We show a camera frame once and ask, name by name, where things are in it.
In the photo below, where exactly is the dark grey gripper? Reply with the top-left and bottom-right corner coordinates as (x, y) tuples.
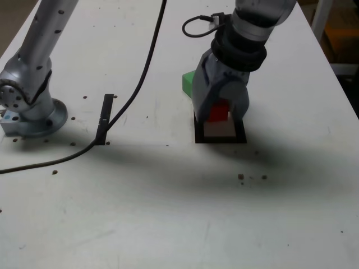
(192, 53), (251, 123)

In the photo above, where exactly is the red cube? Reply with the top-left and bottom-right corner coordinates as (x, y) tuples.
(206, 98), (230, 123)

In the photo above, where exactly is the green cube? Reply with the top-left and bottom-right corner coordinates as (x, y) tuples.
(182, 69), (197, 99)

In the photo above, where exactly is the black tape square outline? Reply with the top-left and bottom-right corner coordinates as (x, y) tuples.
(193, 110), (247, 145)

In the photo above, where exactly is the black tape strip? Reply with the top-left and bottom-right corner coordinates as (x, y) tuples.
(94, 94), (115, 146)

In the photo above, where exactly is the white metal rack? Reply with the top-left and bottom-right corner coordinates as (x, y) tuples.
(310, 0), (359, 76)

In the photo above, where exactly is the brown cardboard box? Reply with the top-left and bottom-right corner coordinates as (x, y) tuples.
(321, 21), (359, 64)

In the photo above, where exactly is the long black cable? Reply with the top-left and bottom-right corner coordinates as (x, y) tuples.
(0, 0), (168, 174)

